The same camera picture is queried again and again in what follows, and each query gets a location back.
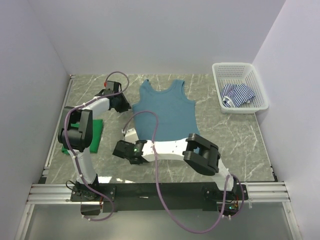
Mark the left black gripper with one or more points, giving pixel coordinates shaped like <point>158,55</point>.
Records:
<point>125,106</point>

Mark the green tank top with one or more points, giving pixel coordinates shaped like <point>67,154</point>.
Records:
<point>97,130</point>

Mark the aluminium rail frame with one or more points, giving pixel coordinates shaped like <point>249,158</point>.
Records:
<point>268,194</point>

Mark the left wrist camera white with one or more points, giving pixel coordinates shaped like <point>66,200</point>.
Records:
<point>109,85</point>

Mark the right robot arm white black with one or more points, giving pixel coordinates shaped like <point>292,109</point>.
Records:
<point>199,153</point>

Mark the striped tank top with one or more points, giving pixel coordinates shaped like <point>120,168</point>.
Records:
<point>235,95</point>

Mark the white plastic basket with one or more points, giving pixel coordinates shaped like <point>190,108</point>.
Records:
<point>240,73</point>

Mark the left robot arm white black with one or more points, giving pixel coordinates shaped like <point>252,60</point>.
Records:
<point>76,133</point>

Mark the black base beam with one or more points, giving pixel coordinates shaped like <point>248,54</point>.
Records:
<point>146,197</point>

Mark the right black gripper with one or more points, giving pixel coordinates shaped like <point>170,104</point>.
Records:
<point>134,144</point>

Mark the blue tank top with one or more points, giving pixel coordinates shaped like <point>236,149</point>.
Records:
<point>175,113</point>

